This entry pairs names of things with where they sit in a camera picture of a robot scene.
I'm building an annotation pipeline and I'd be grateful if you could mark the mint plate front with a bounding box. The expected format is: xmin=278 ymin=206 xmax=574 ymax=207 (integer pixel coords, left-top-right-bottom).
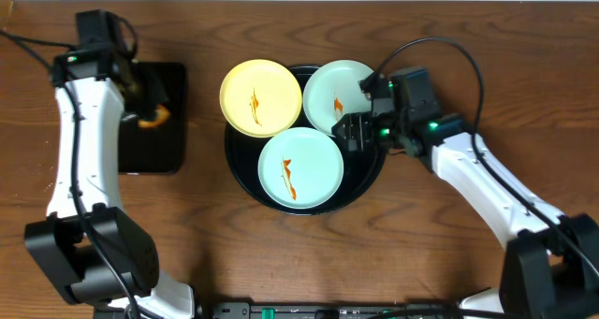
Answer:
xmin=257 ymin=127 xmax=344 ymax=210

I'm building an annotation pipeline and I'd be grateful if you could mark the mint plate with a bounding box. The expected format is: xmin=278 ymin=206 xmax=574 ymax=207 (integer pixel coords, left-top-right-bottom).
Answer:
xmin=303 ymin=60 xmax=373 ymax=137
xmin=257 ymin=127 xmax=344 ymax=210

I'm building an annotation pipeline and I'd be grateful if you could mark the yellow green scrub sponge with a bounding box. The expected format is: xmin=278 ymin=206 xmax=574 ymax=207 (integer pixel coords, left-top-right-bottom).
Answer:
xmin=138 ymin=104 xmax=171 ymax=129

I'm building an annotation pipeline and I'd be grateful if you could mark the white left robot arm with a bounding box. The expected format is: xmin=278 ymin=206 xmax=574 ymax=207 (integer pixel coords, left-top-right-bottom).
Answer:
xmin=24 ymin=46 xmax=196 ymax=318

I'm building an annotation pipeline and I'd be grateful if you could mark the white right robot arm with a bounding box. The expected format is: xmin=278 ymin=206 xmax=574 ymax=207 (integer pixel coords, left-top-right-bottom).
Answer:
xmin=332 ymin=83 xmax=598 ymax=318

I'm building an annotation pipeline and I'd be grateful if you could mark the black round tray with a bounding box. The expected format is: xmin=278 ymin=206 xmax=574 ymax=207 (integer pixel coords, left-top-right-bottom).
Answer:
xmin=223 ymin=65 xmax=388 ymax=216

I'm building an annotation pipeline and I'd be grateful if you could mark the black rectangular tray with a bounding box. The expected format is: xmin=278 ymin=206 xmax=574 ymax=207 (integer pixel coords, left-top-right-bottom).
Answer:
xmin=118 ymin=62 xmax=188 ymax=174

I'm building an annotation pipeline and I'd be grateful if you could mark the mint plate back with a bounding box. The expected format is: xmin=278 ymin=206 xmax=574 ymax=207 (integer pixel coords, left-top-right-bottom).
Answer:
xmin=303 ymin=60 xmax=373 ymax=137

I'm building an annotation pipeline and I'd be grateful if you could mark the yellow plate with sauce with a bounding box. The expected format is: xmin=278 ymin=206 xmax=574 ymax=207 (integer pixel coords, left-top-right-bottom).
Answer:
xmin=219 ymin=59 xmax=302 ymax=138

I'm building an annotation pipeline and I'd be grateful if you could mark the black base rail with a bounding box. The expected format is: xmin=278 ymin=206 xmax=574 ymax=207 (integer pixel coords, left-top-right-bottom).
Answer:
xmin=212 ymin=302 xmax=451 ymax=319

